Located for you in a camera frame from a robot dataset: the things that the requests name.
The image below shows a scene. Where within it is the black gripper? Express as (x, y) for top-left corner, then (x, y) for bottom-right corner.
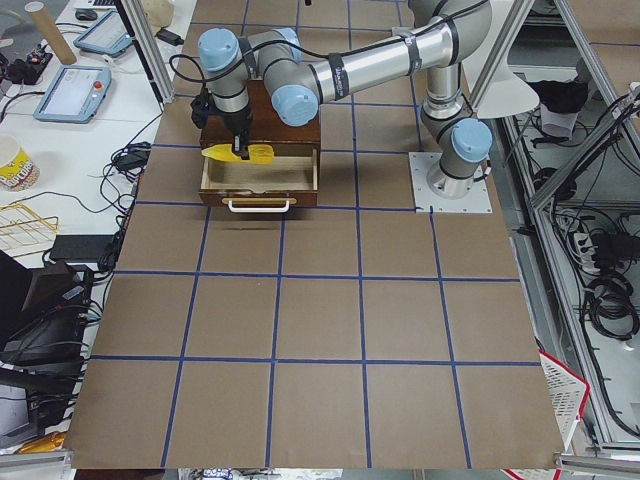
(219, 107), (253, 160)

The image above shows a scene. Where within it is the yellow plastic corn cob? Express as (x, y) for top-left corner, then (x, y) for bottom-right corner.
(201, 144), (275, 165)

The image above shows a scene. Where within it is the wooden drawer with white handle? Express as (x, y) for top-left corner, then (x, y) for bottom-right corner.
(199, 144), (320, 213)

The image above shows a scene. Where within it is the dark wooden drawer cabinet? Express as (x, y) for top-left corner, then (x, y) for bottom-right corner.
(200, 80), (321, 154)

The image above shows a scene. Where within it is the black power adapter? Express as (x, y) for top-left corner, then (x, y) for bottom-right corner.
(156, 28), (184, 46)

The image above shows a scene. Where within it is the blue teach pendant near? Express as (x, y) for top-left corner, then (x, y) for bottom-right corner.
(33, 66), (112, 124)

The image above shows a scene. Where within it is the blue teach pendant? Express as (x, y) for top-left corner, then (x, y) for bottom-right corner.
(73, 10), (132, 57)
(33, 66), (112, 124)

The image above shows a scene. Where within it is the blue teach pendant far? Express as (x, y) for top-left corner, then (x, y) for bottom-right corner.
(73, 10), (132, 57)

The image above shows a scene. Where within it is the cardboard tube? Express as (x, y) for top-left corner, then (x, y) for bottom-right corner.
(24, 1), (77, 65)

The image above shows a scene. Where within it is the yellow popcorn paper cup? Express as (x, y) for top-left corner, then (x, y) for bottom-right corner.
(0, 134), (40, 191)

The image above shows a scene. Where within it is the white red plastic basket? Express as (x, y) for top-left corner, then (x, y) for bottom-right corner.
(539, 350), (590, 453)

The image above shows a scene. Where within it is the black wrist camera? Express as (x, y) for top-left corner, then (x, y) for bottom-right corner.
(190, 94), (209, 130)

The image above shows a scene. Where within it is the aluminium frame post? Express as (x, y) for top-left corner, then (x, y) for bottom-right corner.
(115, 0), (175, 104)

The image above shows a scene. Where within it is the gold wire rack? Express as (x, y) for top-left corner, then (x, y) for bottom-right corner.
(0, 203), (59, 257)

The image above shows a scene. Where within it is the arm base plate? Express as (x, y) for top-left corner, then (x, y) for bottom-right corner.
(409, 152), (492, 214)

